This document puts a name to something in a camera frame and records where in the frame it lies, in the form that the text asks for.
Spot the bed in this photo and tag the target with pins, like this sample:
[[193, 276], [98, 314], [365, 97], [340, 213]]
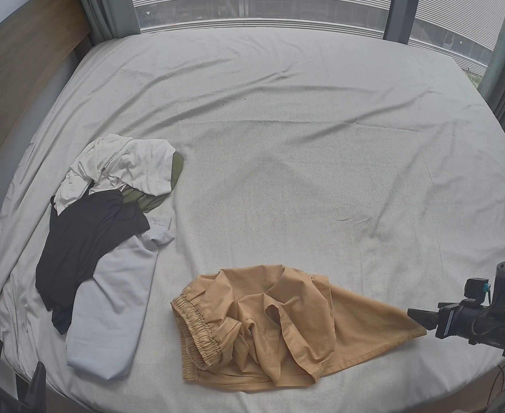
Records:
[[300, 166]]

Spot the pale grey garment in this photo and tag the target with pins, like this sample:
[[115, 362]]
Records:
[[110, 299]]

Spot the tan shorts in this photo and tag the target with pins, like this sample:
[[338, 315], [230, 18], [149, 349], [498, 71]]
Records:
[[278, 316]]

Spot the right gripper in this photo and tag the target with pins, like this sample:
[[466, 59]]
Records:
[[459, 321]]

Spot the black garment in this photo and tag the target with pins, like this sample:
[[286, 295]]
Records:
[[80, 239]]

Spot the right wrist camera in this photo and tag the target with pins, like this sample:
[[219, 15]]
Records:
[[476, 288]]

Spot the white garment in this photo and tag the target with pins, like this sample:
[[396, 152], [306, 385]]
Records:
[[127, 161]]

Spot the green garment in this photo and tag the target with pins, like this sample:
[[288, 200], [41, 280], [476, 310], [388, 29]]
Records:
[[145, 202]]

